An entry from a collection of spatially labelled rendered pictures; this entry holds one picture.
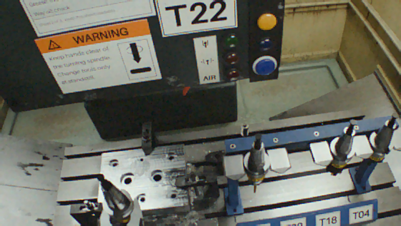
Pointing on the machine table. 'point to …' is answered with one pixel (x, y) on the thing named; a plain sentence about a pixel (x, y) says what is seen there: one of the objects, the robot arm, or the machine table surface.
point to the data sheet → (81, 13)
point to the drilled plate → (162, 204)
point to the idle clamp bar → (215, 159)
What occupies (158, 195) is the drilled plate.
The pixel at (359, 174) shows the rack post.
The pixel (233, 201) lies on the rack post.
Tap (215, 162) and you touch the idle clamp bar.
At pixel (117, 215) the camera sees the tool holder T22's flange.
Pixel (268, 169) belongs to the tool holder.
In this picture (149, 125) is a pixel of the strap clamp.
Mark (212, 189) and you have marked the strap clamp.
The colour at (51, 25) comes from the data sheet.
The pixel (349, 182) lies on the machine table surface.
